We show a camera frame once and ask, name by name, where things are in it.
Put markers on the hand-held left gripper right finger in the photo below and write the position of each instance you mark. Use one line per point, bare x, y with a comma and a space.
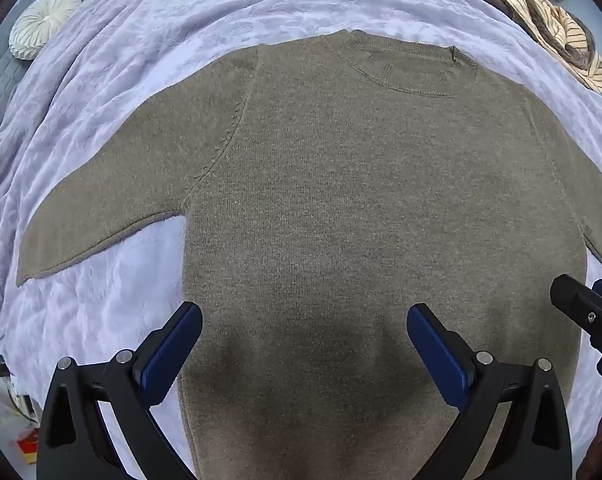
443, 355

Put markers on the pile of striped brown clothes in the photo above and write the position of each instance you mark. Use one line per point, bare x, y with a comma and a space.
541, 15

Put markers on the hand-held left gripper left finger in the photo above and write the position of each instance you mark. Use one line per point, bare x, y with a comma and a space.
167, 355

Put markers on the lavender fleece blanket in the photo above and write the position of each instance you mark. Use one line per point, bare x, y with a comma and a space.
131, 60

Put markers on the olive knit sweater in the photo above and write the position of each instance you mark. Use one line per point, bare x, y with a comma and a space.
361, 220

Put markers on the red and yellow packet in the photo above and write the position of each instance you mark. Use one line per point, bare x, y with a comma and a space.
28, 445

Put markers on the grey quilted headboard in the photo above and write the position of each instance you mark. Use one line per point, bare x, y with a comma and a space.
11, 70

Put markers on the round white pleated cushion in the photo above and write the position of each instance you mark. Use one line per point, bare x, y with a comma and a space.
43, 25

